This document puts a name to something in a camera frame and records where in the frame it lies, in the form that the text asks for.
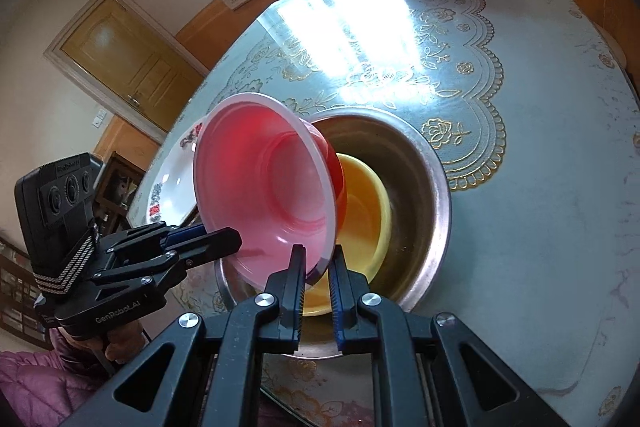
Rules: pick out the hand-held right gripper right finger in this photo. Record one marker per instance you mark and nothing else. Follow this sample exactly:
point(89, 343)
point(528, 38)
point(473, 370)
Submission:
point(336, 307)

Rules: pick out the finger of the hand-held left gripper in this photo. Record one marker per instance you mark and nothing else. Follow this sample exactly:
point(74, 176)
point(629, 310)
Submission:
point(215, 242)
point(185, 234)

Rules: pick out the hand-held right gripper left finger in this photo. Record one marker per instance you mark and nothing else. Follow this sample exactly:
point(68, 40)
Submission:
point(292, 307)

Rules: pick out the red plastic bowl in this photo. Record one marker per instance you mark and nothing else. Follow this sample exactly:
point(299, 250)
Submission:
point(260, 187)

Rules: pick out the yellow plastic bowl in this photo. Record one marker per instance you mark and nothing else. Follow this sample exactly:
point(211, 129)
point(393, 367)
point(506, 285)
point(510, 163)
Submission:
point(365, 217)

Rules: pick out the stainless steel basin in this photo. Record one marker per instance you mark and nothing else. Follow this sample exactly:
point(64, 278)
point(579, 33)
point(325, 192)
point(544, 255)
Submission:
point(415, 207)

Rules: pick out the person's left forearm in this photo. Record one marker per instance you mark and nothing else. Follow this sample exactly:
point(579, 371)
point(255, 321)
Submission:
point(40, 382)

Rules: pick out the person's left hand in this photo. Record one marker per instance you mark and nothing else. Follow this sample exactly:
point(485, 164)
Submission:
point(125, 344)

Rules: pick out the white plate red characters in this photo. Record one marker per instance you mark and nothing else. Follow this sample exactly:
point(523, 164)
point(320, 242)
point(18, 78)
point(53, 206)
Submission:
point(172, 177)

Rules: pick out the dark wooden cabinet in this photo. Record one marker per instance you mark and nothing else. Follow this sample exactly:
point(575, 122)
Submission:
point(122, 187)

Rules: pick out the wooden door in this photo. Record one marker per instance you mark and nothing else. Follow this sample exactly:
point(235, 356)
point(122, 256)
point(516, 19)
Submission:
point(135, 57)

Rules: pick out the white light switch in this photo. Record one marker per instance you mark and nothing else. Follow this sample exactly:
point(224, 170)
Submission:
point(99, 117)

